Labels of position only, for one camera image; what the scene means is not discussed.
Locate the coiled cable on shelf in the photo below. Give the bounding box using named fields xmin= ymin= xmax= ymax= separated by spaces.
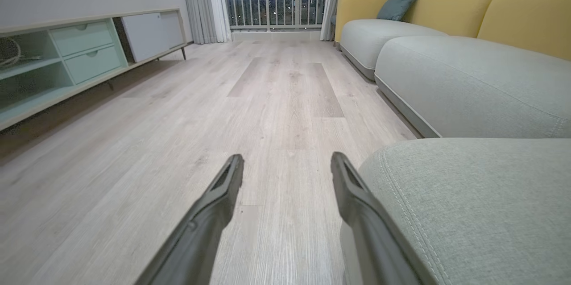
xmin=0 ymin=37 xmax=44 ymax=70

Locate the white cabinet door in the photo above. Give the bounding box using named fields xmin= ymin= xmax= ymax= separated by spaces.
xmin=121 ymin=11 xmax=186 ymax=63

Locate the long low TV cabinet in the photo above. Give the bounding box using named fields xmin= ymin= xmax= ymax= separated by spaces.
xmin=0 ymin=8 xmax=188 ymax=132

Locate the white sheer curtain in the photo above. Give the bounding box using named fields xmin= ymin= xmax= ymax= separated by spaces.
xmin=320 ymin=0 xmax=342 ymax=41
xmin=204 ymin=0 xmax=233 ymax=43

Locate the yellow sofa backrest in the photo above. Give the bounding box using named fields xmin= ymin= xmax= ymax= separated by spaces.
xmin=476 ymin=0 xmax=571 ymax=62
xmin=401 ymin=0 xmax=510 ymax=32

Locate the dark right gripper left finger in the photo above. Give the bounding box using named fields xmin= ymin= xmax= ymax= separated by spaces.
xmin=134 ymin=154 xmax=245 ymax=285

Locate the grey sofa seat section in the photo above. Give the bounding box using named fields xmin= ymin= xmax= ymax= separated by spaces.
xmin=375 ymin=35 xmax=571 ymax=139
xmin=339 ymin=19 xmax=448 ymax=82
xmin=339 ymin=138 xmax=571 ymax=285

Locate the mint green cabinet drawer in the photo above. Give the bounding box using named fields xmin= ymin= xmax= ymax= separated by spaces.
xmin=49 ymin=20 xmax=115 ymax=58
xmin=63 ymin=44 xmax=128 ymax=85

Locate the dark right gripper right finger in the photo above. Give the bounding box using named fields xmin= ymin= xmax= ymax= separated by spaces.
xmin=331 ymin=152 xmax=440 ymax=285

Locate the grey curtain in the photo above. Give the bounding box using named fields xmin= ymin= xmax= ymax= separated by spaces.
xmin=179 ymin=0 xmax=220 ymax=45

